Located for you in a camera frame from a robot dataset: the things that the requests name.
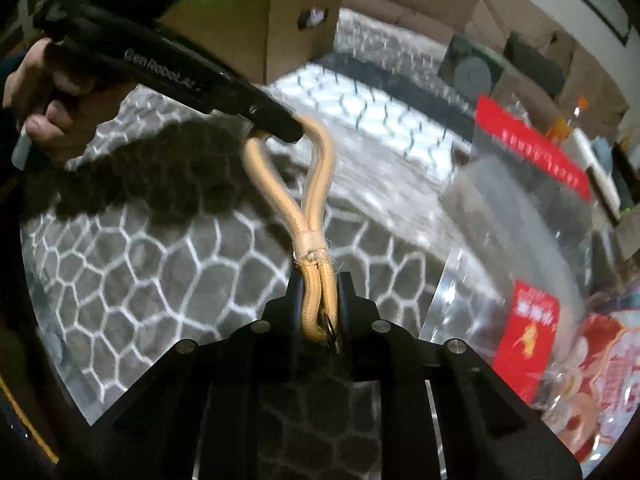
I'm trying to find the clear plastic bag red label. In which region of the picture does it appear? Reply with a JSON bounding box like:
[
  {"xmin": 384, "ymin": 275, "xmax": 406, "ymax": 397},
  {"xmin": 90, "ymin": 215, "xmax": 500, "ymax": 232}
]
[{"xmin": 419, "ymin": 93, "xmax": 627, "ymax": 461}]

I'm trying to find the orange drink bottle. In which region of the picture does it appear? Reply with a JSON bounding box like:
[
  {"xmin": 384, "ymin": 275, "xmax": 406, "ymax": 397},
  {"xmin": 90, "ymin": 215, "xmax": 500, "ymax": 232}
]
[{"xmin": 546, "ymin": 96, "xmax": 592, "ymax": 144}]

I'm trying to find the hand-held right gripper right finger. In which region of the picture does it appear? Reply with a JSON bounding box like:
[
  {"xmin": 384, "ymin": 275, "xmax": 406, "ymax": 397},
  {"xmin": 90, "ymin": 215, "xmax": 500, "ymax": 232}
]
[{"xmin": 330, "ymin": 271, "xmax": 583, "ymax": 480}]

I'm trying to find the beige braided rope loop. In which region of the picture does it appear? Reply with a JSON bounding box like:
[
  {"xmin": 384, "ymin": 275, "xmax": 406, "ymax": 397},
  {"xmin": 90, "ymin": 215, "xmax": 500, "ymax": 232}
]
[{"xmin": 242, "ymin": 115, "xmax": 345, "ymax": 357}]

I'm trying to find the red printed snack packet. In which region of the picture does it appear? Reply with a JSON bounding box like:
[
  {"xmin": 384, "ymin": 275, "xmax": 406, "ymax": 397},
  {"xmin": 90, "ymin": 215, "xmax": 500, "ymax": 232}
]
[{"xmin": 545, "ymin": 311, "xmax": 640, "ymax": 472}]

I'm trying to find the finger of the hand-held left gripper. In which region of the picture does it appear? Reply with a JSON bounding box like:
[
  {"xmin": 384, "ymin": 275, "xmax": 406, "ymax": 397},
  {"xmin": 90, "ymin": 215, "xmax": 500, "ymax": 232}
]
[{"xmin": 214, "ymin": 76, "xmax": 304, "ymax": 144}]

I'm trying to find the person's left hand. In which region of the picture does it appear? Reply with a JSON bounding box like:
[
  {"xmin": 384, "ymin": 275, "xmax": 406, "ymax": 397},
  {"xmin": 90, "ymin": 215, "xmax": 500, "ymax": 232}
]
[{"xmin": 2, "ymin": 37, "xmax": 126, "ymax": 163}]

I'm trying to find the black cushion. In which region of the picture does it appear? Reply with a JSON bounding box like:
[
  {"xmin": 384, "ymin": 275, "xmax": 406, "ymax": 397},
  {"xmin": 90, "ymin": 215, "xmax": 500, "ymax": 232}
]
[{"xmin": 502, "ymin": 31, "xmax": 572, "ymax": 102}]

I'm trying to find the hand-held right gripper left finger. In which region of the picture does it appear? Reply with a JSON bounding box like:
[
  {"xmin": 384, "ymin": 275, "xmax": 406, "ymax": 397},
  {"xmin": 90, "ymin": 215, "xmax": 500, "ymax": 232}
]
[{"xmin": 55, "ymin": 274, "xmax": 321, "ymax": 480}]

